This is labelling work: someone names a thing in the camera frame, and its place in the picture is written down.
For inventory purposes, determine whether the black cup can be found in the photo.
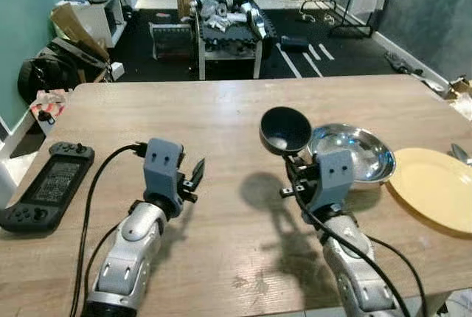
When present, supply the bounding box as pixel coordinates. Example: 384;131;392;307
259;106;313;158

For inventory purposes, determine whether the stainless steel bowl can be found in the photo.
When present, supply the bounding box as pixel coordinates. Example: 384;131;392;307
308;122;398;187

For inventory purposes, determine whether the grey storage crate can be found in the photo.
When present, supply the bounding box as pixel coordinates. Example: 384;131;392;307
149;21;195;60

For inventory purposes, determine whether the yellow plate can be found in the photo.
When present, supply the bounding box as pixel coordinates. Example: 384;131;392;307
386;147;472;236

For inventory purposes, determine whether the small black box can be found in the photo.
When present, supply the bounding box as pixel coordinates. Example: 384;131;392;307
280;35;310;53

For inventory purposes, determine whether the metal spoon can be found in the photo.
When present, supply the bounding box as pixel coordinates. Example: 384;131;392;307
450;143;472;165

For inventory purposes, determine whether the cluttered white-legged work table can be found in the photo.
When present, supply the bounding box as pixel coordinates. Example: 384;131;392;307
193;0;280;81

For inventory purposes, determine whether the red white printed bag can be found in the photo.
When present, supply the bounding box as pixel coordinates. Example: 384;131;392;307
29;89;69;127

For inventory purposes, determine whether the black tool on floor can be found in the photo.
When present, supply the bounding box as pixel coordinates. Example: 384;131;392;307
383;51;426;79

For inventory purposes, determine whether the small cardboard box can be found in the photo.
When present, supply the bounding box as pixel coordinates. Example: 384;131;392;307
442;76;472;101

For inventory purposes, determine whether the black metal rack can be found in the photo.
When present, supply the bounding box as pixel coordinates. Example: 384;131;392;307
298;0;375;39

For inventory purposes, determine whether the black bag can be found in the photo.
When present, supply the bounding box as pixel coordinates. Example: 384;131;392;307
16;37;113;105

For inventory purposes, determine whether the white shelf cabinet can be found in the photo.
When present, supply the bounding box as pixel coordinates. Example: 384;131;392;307
56;0;128;49

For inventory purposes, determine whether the brown cardboard sheet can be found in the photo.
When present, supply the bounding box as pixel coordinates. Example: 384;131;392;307
49;2;111;61

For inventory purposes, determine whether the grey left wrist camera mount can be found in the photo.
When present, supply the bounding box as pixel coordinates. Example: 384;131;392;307
142;138;186;219

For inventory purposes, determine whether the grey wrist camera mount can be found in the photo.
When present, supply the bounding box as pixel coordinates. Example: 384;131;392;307
142;138;186;219
308;149;357;216

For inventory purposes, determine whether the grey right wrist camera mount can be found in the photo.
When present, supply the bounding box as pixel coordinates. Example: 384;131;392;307
308;149;357;216

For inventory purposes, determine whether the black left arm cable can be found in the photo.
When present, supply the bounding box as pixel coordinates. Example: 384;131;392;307
69;142;150;317

